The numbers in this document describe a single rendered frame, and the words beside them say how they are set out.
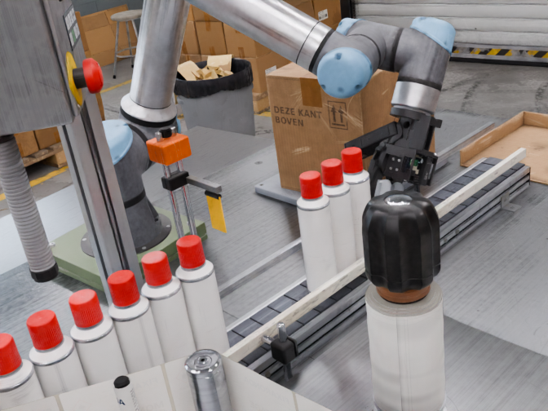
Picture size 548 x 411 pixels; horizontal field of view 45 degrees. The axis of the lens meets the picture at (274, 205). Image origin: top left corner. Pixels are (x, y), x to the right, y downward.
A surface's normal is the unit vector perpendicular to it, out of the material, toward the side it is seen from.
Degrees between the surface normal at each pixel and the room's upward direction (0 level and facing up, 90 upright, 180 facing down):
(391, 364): 88
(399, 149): 60
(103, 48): 70
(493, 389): 0
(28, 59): 90
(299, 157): 90
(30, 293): 0
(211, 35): 90
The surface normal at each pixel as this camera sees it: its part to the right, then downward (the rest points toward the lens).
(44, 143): 0.77, 0.23
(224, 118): 0.26, 0.53
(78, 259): -0.13, -0.88
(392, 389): -0.54, 0.41
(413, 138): -0.68, -0.11
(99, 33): 0.64, -0.11
